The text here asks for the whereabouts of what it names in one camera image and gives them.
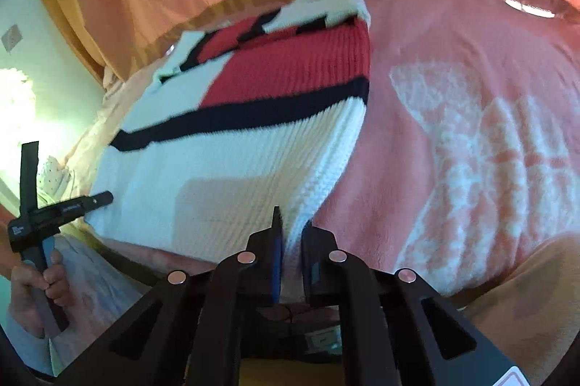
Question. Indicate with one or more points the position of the pale blue printed cloth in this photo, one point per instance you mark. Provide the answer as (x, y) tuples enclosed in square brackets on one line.
[(99, 300)]

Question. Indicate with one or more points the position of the person's left hand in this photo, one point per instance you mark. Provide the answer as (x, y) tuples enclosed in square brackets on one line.
[(31, 295)]

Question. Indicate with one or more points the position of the white glowing lamp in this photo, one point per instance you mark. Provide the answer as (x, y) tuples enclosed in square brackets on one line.
[(16, 105)]

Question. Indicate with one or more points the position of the white dotted pillow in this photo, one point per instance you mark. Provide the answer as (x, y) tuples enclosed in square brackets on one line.
[(56, 182)]

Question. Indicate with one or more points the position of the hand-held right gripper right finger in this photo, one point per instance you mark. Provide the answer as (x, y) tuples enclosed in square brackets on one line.
[(310, 268)]

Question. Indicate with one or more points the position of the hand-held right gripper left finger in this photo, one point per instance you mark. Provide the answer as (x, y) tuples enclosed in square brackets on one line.
[(274, 268)]

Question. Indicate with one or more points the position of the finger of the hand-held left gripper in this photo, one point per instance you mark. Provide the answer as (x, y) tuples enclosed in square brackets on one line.
[(86, 204)]

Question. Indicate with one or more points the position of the orange bed sheet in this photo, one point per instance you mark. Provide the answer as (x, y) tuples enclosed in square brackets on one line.
[(530, 304)]

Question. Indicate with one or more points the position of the wall switch plate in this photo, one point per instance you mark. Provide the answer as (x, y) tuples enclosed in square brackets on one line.
[(11, 37)]

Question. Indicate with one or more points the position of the pink blanket with white pattern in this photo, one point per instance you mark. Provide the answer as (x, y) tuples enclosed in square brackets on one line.
[(453, 141)]

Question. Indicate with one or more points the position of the white red black knit sweater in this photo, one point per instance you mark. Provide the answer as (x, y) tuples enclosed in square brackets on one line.
[(226, 168)]

